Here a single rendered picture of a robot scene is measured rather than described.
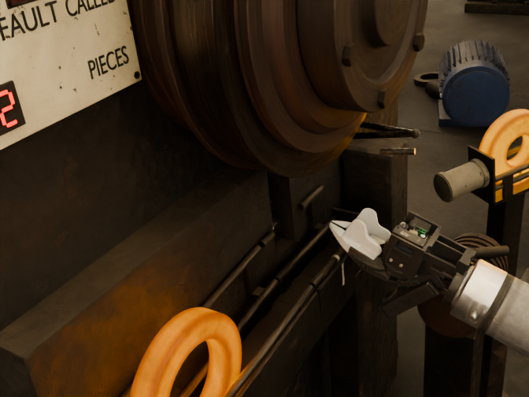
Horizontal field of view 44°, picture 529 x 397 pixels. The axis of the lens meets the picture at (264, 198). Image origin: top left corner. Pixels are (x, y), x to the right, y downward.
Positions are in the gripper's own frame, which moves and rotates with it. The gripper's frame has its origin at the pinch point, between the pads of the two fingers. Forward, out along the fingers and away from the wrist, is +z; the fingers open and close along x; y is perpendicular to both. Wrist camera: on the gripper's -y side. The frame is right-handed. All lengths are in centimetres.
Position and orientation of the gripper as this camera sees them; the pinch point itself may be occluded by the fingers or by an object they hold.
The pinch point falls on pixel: (336, 230)
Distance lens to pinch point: 101.7
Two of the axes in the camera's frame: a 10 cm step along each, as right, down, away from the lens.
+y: 1.7, -7.7, -6.2
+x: -5.3, 4.6, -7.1
